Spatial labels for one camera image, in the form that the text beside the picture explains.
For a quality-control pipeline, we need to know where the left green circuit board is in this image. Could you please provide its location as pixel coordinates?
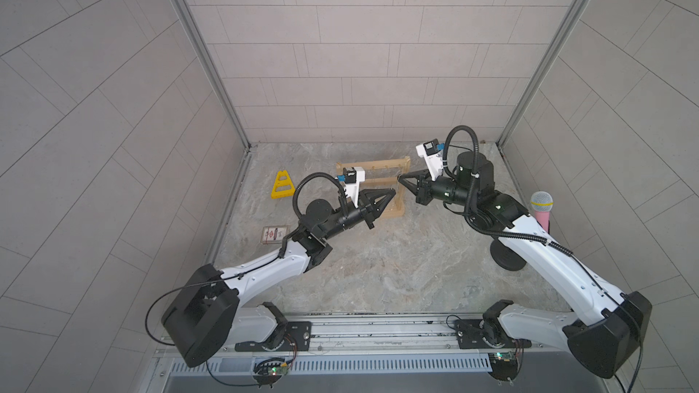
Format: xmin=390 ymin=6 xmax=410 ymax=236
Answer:
xmin=252 ymin=358 xmax=291 ymax=388

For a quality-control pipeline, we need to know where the pink toy microphone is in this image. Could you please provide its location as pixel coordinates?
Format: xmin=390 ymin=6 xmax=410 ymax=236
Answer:
xmin=530 ymin=191 xmax=553 ymax=232

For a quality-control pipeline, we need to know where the right green circuit board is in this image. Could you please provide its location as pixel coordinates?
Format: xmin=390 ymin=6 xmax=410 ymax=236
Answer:
xmin=488 ymin=352 xmax=520 ymax=384

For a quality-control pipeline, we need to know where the white ventilation grille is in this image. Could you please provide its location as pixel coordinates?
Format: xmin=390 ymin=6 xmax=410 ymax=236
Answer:
xmin=170 ymin=354 xmax=493 ymax=376

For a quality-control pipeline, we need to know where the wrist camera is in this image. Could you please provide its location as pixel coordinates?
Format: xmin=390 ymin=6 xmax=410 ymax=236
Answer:
xmin=416 ymin=139 xmax=444 ymax=181
xmin=338 ymin=167 xmax=366 ymax=209

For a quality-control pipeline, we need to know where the black microphone stand base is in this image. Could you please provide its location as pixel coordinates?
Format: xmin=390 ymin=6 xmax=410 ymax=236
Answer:
xmin=490 ymin=238 xmax=527 ymax=271

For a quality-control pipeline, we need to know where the green circuit board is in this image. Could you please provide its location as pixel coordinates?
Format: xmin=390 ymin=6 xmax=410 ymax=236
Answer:
xmin=252 ymin=358 xmax=291 ymax=388
xmin=488 ymin=352 xmax=520 ymax=384

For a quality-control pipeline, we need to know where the yellow triangular plastic piece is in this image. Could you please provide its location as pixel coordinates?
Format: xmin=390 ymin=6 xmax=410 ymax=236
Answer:
xmin=270 ymin=170 xmax=296 ymax=199

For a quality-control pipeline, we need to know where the small card box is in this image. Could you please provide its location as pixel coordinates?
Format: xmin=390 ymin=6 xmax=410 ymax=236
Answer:
xmin=261 ymin=226 xmax=289 ymax=245

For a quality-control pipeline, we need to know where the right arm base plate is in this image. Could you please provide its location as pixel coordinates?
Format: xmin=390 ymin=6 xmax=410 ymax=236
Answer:
xmin=447 ymin=318 xmax=532 ymax=349

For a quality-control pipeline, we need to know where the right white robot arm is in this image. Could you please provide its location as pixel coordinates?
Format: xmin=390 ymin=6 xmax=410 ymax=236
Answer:
xmin=398 ymin=126 xmax=653 ymax=380

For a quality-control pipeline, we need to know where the wooden jewelry display stand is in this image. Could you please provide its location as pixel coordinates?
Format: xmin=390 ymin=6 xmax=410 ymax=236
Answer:
xmin=336 ymin=156 xmax=411 ymax=218

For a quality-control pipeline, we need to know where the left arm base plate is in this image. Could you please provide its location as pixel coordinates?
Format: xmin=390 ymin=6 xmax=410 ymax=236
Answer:
xmin=235 ymin=321 xmax=312 ymax=352

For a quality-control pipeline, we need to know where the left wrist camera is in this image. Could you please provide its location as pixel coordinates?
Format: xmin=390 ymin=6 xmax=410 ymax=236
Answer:
xmin=338 ymin=167 xmax=366 ymax=209

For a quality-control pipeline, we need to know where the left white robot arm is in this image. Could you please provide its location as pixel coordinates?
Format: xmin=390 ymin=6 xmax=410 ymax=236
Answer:
xmin=161 ymin=169 xmax=396 ymax=368

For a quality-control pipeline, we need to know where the aluminium mounting rail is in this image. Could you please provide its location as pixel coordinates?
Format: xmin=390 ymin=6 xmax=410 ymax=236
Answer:
xmin=157 ymin=313 xmax=608 ymax=358

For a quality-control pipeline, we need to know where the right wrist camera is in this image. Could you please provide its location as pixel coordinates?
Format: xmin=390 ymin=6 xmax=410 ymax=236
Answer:
xmin=416 ymin=139 xmax=444 ymax=181

